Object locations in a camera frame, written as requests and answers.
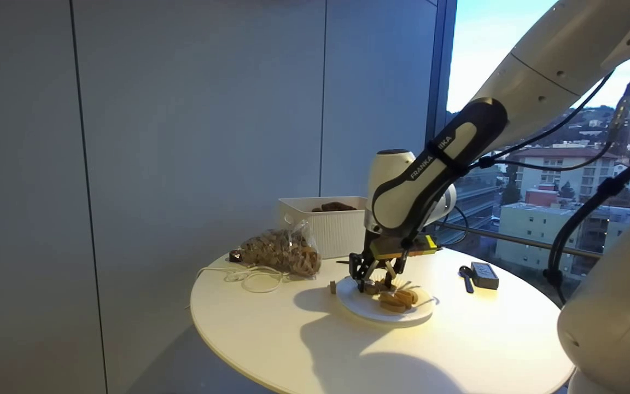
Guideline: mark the white round plate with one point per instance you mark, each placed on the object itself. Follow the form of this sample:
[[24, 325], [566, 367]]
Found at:
[[383, 305]]

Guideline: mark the dark object inside bin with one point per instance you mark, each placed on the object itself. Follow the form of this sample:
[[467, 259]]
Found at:
[[335, 207]]

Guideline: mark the yellow wrist camera mount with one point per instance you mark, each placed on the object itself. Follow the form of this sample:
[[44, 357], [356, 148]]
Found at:
[[420, 243]]

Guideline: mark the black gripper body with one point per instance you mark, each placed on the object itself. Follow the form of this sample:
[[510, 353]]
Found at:
[[376, 264]]

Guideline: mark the pale loose rubber band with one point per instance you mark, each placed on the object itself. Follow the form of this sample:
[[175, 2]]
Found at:
[[256, 282]]

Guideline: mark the white plastic storage bin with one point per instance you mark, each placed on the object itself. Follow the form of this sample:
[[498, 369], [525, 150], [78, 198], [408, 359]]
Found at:
[[329, 227]]

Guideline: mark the brown food pieces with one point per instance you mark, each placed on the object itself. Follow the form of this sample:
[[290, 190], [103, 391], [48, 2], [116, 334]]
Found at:
[[401, 298]]

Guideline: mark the small dark clip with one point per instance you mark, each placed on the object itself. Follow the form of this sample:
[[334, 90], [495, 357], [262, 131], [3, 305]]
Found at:
[[334, 288]]

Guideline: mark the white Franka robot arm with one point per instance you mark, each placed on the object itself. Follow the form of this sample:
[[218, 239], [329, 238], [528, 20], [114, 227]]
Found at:
[[548, 66]]

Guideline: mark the black rectangular case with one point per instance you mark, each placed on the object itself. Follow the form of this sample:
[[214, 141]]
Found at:
[[483, 274]]

